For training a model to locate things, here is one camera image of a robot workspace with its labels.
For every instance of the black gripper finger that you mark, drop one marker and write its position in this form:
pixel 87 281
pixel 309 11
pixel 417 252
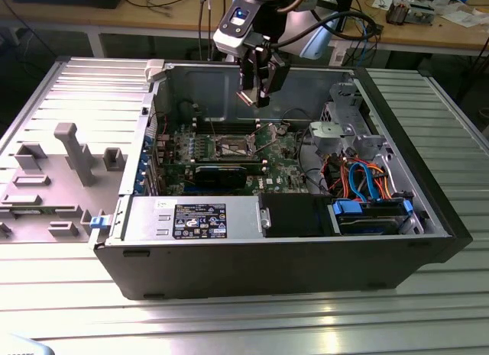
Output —
pixel 273 76
pixel 246 72

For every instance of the silver square CPU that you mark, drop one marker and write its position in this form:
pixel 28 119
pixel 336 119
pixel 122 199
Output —
pixel 248 96

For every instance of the metal locking lever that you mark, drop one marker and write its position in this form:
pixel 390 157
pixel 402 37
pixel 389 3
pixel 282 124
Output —
pixel 265 149
pixel 214 130

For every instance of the CPU socket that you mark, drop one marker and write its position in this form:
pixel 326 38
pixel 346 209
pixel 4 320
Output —
pixel 233 150

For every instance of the black upright device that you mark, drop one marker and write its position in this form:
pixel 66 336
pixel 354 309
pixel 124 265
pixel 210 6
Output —
pixel 345 4

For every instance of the metal drive cage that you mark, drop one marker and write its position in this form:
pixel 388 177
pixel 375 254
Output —
pixel 344 103

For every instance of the green motherboard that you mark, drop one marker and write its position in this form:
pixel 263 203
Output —
pixel 284 166

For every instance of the wooden desk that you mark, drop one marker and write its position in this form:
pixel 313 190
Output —
pixel 172 19

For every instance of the small black adapter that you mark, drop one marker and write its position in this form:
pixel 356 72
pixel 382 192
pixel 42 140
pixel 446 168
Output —
pixel 375 28

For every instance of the small electronics assembly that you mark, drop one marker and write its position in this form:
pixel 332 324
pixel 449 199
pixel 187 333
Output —
pixel 397 13

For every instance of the black plastic shroud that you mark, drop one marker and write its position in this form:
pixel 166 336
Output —
pixel 294 215

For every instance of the hard disk in blue carrier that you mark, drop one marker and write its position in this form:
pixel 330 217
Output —
pixel 366 223

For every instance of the silver power supply unit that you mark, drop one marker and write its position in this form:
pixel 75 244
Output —
pixel 145 217

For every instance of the white papers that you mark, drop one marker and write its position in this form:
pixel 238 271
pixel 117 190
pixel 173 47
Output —
pixel 462 19

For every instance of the black PC case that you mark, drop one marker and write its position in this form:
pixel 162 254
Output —
pixel 248 271

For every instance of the blue case latch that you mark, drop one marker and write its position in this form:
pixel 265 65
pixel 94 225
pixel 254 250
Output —
pixel 99 222

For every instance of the grey parts rack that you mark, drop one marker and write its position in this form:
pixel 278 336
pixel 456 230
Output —
pixel 57 217

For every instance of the white rounded device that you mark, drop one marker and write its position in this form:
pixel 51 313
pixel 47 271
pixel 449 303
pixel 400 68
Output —
pixel 19 347

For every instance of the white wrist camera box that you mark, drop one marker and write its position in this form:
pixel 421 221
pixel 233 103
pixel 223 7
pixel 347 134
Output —
pixel 229 42

